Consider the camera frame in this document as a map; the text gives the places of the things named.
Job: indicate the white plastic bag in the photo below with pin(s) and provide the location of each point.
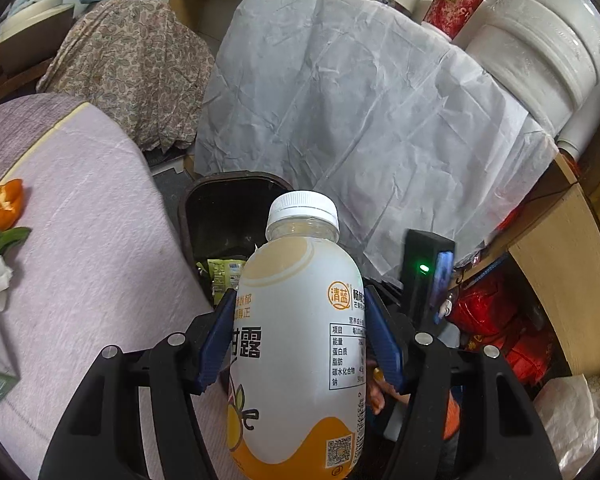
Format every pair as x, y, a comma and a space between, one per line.
575, 410

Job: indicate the person's right hand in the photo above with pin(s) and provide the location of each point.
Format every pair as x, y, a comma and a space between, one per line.
377, 395

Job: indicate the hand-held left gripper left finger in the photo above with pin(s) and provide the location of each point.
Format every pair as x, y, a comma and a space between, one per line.
215, 345

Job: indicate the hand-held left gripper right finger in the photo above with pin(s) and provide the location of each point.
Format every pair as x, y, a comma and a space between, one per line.
385, 345

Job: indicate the pale purple blanket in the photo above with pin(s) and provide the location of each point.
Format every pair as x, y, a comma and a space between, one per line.
80, 260

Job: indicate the large white ribbed bucket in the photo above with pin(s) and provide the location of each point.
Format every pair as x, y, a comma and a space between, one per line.
540, 50

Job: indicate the brown paisley cloth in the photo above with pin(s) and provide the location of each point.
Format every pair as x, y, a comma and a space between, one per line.
130, 70

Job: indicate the red plastic bag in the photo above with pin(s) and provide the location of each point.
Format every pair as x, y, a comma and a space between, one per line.
490, 310

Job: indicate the brown plastic trash bin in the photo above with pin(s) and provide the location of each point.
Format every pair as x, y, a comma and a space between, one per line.
220, 220

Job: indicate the beige tub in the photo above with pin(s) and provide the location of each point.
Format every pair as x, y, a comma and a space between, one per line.
35, 35

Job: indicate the orange peel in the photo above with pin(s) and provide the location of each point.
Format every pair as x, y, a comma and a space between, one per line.
2, 205

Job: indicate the red patterned canister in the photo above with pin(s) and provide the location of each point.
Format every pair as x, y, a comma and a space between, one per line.
452, 5

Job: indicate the white wrinkled cover cloth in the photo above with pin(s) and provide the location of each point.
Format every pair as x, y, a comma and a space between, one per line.
355, 110

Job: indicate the green snack packet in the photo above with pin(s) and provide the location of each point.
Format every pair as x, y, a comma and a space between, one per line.
225, 275

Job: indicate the green leaf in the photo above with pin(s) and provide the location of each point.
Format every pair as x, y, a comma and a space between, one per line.
5, 240

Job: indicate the white and orange drink bottle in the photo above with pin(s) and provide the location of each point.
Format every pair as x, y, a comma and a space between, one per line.
290, 360

